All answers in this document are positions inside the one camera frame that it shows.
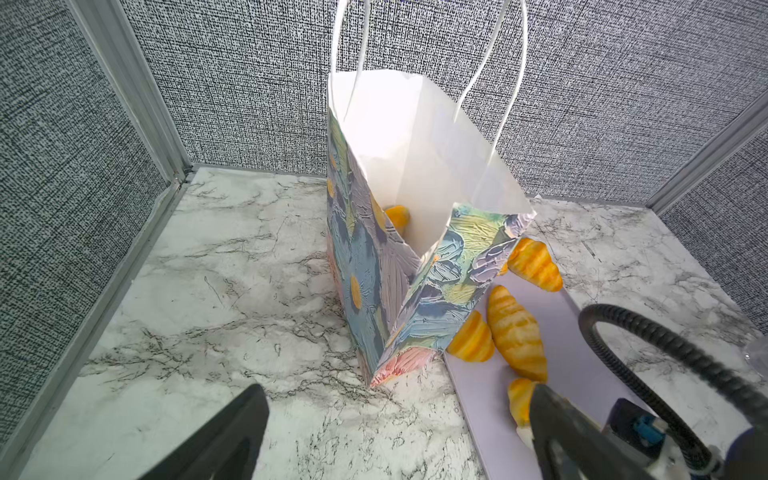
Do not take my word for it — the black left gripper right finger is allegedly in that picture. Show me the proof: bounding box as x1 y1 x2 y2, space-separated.
530 384 651 479

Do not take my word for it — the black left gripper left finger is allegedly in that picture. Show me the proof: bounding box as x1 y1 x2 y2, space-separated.
143 384 269 479

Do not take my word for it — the lilac plastic tray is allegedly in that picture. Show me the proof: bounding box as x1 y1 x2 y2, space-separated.
444 273 643 479

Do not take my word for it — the small striped croissant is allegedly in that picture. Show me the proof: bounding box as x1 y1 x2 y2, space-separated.
446 311 495 363

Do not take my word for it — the floral paper gift bag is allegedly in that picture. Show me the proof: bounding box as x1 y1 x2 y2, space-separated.
327 66 535 387

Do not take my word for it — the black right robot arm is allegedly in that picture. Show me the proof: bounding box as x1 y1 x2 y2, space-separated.
578 304 767 479

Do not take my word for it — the long scored bread loaf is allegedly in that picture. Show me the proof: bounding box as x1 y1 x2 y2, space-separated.
487 285 548 383

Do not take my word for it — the ring donut bread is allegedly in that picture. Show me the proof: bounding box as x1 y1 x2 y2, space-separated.
385 205 410 237

